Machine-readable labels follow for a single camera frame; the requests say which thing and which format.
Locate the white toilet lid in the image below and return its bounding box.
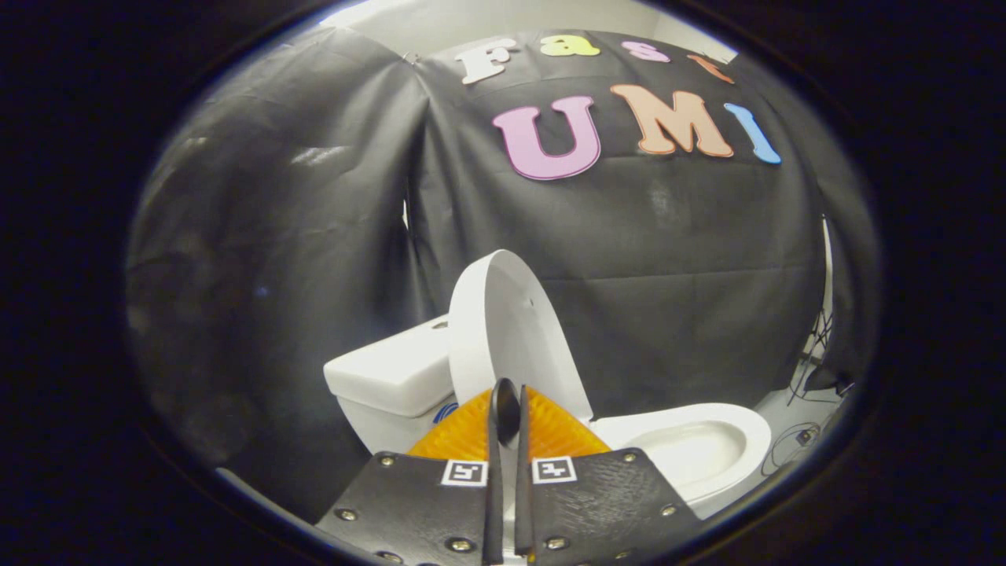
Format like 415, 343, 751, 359
448, 249, 594, 427

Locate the white toilet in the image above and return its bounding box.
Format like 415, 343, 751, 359
324, 314, 773, 520

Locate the black backdrop cloth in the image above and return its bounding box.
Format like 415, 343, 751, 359
126, 28, 881, 524

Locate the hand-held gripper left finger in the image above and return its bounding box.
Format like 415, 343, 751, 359
314, 385, 505, 566

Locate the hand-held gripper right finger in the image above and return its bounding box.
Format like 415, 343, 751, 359
514, 384, 703, 564

